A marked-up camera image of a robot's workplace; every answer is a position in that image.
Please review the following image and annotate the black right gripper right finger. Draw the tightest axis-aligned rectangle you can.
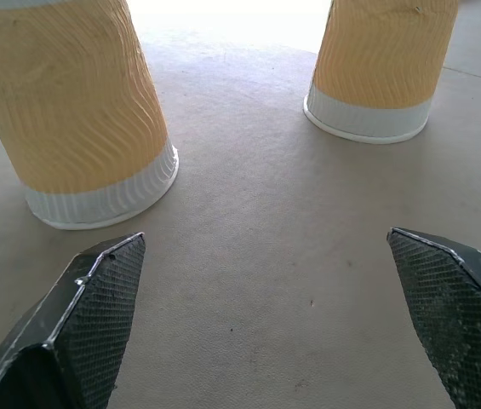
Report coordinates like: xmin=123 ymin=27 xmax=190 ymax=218
xmin=387 ymin=227 xmax=481 ymax=409

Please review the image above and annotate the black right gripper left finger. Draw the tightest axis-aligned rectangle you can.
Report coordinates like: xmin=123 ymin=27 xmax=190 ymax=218
xmin=0 ymin=232 xmax=146 ymax=409

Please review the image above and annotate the orange ribbed paper cup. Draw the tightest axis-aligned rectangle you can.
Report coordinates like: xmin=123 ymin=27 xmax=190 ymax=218
xmin=302 ymin=0 xmax=460 ymax=145
xmin=0 ymin=0 xmax=180 ymax=231

